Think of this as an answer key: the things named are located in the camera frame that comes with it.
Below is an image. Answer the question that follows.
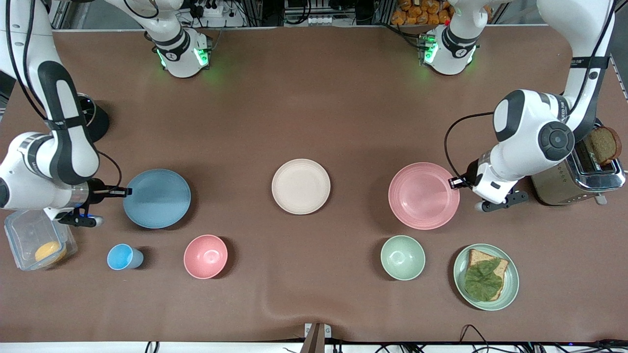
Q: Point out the pink plate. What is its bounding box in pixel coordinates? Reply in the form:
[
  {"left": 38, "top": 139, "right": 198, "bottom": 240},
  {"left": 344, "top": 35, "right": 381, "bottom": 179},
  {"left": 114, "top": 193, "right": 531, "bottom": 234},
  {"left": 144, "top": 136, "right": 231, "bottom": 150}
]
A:
[{"left": 388, "top": 162, "right": 461, "bottom": 230}]

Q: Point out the blue plate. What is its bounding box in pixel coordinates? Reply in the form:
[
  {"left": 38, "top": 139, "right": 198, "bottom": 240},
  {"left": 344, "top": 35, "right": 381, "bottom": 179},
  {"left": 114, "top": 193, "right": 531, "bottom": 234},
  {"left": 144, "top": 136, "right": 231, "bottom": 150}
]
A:
[{"left": 123, "top": 169, "right": 191, "bottom": 229}]

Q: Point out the blue cup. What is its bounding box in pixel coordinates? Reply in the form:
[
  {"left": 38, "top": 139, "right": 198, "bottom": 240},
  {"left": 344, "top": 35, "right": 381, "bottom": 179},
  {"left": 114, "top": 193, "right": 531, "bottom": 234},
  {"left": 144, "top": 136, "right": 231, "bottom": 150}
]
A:
[{"left": 107, "top": 244, "right": 144, "bottom": 271}]

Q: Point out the bread slice under lettuce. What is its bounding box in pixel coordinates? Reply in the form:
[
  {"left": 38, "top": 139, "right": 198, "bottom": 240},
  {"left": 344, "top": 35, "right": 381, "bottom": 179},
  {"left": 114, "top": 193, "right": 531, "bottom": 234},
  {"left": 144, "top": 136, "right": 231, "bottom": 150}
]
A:
[{"left": 466, "top": 249, "right": 509, "bottom": 301}]

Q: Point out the orange food piece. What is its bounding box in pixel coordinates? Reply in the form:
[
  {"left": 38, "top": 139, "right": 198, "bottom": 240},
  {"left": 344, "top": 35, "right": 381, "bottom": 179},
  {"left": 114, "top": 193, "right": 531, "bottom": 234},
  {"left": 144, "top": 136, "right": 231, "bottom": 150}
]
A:
[{"left": 34, "top": 241, "right": 67, "bottom": 265}]

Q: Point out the glass pot lid blue knob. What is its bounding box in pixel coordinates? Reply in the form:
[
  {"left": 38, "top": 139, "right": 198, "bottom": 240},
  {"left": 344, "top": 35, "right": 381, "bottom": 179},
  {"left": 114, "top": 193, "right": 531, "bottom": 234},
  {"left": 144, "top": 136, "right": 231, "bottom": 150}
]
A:
[{"left": 78, "top": 96, "right": 95, "bottom": 128}]

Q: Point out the beige and chrome toaster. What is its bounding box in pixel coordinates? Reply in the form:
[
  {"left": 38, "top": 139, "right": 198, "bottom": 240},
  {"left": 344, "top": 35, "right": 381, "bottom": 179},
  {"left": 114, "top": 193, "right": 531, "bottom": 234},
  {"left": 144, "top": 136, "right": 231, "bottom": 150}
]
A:
[{"left": 530, "top": 118, "right": 627, "bottom": 206}]

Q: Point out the clear plastic container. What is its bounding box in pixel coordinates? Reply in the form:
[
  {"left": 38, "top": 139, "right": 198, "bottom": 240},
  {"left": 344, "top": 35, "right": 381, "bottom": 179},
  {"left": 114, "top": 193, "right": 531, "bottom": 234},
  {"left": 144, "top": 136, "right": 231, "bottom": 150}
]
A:
[{"left": 4, "top": 208, "right": 78, "bottom": 271}]

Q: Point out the green bowl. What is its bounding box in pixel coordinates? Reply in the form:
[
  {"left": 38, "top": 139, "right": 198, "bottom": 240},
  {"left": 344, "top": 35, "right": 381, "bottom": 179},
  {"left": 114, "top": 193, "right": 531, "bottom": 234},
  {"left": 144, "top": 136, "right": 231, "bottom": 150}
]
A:
[{"left": 380, "top": 235, "right": 426, "bottom": 281}]

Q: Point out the green lettuce leaf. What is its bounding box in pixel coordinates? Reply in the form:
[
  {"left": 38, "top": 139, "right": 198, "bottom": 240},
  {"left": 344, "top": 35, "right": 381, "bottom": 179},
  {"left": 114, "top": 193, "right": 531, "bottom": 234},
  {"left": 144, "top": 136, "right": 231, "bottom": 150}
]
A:
[{"left": 464, "top": 259, "right": 504, "bottom": 302}]

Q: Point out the pink bowl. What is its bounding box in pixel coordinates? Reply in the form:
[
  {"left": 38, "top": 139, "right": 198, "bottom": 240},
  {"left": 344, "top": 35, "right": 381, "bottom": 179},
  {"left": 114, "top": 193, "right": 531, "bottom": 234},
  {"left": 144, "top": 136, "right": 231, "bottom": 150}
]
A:
[{"left": 183, "top": 234, "right": 229, "bottom": 280}]

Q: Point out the green plate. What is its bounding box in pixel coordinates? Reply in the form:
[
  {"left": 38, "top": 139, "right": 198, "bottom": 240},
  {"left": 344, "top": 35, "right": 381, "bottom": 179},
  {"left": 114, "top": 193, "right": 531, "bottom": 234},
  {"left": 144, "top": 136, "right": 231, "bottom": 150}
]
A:
[{"left": 453, "top": 244, "right": 520, "bottom": 311}]

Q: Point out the bread slice in toaster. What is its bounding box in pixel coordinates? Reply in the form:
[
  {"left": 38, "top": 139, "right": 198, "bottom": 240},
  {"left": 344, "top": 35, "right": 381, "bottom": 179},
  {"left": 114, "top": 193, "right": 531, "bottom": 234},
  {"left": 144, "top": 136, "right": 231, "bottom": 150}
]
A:
[{"left": 584, "top": 126, "right": 622, "bottom": 166}]

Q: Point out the beige plate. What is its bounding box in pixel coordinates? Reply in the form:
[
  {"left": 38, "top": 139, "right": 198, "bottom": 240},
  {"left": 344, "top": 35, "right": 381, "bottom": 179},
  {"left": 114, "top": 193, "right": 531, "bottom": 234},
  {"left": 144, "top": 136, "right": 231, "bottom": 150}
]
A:
[{"left": 271, "top": 158, "right": 331, "bottom": 215}]

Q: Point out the bag of orange buns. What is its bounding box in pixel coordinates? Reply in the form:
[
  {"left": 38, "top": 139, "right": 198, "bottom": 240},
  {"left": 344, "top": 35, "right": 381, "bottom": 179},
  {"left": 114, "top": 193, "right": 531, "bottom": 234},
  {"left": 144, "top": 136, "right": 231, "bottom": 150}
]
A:
[{"left": 391, "top": 0, "right": 454, "bottom": 26}]

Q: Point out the white power strip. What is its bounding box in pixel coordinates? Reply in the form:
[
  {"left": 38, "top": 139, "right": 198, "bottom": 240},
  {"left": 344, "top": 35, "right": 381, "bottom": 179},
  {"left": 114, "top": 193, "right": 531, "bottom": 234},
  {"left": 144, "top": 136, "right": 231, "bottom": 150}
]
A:
[{"left": 189, "top": 0, "right": 225, "bottom": 18}]

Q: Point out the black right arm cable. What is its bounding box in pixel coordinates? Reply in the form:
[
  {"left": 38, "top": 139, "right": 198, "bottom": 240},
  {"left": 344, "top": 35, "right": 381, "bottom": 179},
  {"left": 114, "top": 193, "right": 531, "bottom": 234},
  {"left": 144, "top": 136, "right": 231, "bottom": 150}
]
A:
[{"left": 4, "top": 0, "right": 123, "bottom": 193}]

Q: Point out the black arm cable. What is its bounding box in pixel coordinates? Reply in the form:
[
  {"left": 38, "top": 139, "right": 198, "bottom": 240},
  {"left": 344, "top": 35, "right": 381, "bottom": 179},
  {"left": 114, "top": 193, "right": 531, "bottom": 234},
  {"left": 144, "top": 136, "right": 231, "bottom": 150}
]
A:
[
  {"left": 444, "top": 0, "right": 618, "bottom": 183},
  {"left": 4, "top": 0, "right": 123, "bottom": 193}
]

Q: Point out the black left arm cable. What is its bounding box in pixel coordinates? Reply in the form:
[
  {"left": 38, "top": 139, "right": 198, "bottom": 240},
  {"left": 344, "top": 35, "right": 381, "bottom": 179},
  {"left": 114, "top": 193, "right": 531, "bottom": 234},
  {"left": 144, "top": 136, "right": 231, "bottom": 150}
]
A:
[{"left": 444, "top": 0, "right": 618, "bottom": 183}]

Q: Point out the black pot with blue handle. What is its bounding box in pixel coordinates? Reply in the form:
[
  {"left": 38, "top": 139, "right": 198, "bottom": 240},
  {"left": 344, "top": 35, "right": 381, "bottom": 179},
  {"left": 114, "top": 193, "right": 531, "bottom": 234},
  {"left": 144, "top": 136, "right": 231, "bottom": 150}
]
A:
[{"left": 78, "top": 93, "right": 110, "bottom": 144}]

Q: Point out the black cable loop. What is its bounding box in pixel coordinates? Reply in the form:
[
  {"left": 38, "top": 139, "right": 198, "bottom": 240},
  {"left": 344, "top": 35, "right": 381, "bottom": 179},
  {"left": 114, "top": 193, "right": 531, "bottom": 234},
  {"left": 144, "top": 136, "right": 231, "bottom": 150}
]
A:
[{"left": 459, "top": 324, "right": 492, "bottom": 353}]

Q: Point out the metal table bracket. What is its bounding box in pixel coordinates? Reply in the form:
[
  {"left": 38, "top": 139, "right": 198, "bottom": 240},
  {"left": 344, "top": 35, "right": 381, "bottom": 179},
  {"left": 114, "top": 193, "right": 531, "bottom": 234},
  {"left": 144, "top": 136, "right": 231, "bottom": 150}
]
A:
[{"left": 300, "top": 323, "right": 332, "bottom": 353}]

